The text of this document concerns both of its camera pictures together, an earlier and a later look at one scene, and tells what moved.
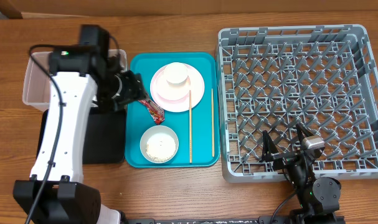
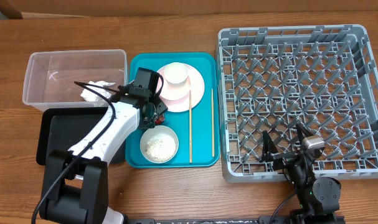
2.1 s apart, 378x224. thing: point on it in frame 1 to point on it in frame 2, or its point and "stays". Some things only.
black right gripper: (268, 152) stays
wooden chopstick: (213, 124) stays
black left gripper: (133, 87) to (159, 107)
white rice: (160, 147) stays
